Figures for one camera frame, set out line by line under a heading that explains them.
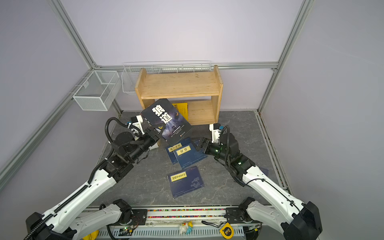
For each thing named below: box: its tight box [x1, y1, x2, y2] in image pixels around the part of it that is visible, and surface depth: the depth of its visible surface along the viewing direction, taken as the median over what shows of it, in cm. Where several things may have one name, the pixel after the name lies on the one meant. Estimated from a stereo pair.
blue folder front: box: [167, 165, 205, 199], surface depth 86 cm
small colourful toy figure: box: [179, 220, 194, 235], surface depth 69 cm
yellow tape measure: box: [219, 222, 234, 240], surface depth 69 cm
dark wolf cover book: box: [140, 98, 193, 147], surface depth 69 cm
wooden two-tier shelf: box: [135, 65, 224, 126], surface depth 76 cm
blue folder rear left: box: [165, 142, 183, 165], surface depth 98 cm
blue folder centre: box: [173, 137, 208, 169], surface depth 96 cm
